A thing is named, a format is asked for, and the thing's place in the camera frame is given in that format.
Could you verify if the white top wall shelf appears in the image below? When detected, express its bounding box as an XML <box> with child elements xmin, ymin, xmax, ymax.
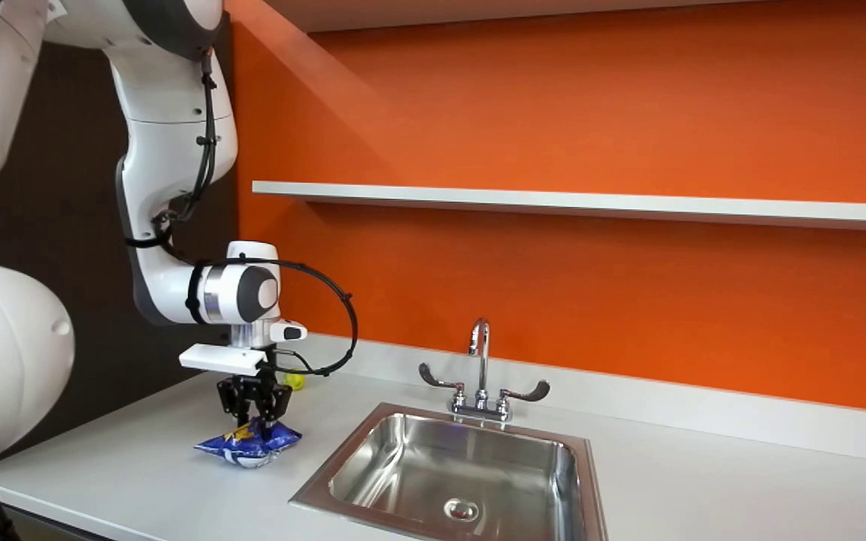
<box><xmin>261</xmin><ymin>0</ymin><xmax>757</xmax><ymax>37</ymax></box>

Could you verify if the white wall shelf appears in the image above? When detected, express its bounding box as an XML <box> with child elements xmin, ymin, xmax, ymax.
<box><xmin>253</xmin><ymin>181</ymin><xmax>866</xmax><ymax>228</ymax></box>
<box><xmin>261</xmin><ymin>0</ymin><xmax>757</xmax><ymax>37</ymax></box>

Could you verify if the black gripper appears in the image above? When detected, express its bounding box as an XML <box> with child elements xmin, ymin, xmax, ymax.
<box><xmin>217</xmin><ymin>375</ymin><xmax>293</xmax><ymax>424</ymax></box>

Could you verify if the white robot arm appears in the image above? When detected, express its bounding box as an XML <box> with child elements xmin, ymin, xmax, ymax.
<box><xmin>0</xmin><ymin>0</ymin><xmax>298</xmax><ymax>428</ymax></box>

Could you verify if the chrome sink faucet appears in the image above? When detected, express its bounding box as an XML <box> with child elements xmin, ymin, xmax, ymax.
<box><xmin>449</xmin><ymin>319</ymin><xmax>553</xmax><ymax>428</ymax></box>

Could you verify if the blue doritos chip bag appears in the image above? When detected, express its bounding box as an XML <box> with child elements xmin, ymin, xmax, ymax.
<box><xmin>200</xmin><ymin>420</ymin><xmax>301</xmax><ymax>470</ymax></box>

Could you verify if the round metal sink drain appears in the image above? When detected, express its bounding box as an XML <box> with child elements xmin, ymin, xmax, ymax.
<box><xmin>443</xmin><ymin>498</ymin><xmax>480</xmax><ymax>522</ymax></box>

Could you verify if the white bottom wall shelf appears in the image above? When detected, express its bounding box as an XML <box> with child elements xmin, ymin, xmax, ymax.
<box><xmin>253</xmin><ymin>181</ymin><xmax>866</xmax><ymax>228</ymax></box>

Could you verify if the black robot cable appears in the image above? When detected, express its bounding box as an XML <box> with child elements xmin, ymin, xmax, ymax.
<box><xmin>190</xmin><ymin>257</ymin><xmax>361</xmax><ymax>382</ymax></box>

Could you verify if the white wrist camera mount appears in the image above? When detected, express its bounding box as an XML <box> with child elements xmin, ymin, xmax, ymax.
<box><xmin>181</xmin><ymin>344</ymin><xmax>265</xmax><ymax>375</ymax></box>

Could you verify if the stainless steel sink basin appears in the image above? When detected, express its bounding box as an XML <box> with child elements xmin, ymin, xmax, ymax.
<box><xmin>295</xmin><ymin>404</ymin><xmax>609</xmax><ymax>541</ymax></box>

